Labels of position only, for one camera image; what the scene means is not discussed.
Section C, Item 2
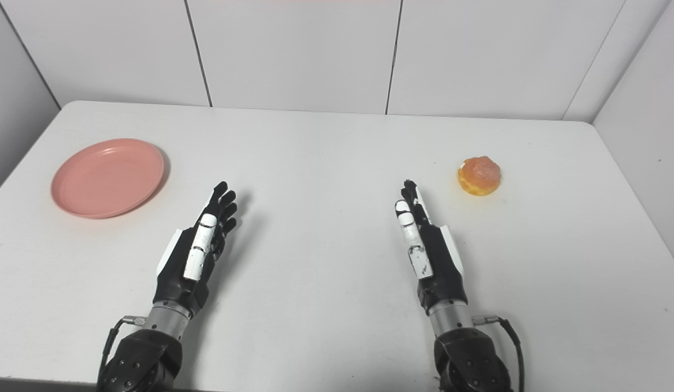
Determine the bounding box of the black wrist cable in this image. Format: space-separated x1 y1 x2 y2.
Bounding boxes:
472 314 526 392
97 315 148 384

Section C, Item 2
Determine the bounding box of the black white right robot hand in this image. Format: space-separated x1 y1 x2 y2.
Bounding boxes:
394 180 469 316

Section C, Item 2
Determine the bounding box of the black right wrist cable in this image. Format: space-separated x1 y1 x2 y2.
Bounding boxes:
472 314 526 392

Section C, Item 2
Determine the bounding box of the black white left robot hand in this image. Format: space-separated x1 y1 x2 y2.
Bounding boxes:
154 181 238 318

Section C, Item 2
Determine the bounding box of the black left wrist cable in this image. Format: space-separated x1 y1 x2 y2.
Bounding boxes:
97 315 148 384

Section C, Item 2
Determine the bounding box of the pink round plate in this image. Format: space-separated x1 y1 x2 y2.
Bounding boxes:
51 138 166 219

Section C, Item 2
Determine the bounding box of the orange cream puff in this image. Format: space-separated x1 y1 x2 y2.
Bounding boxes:
457 156 502 197

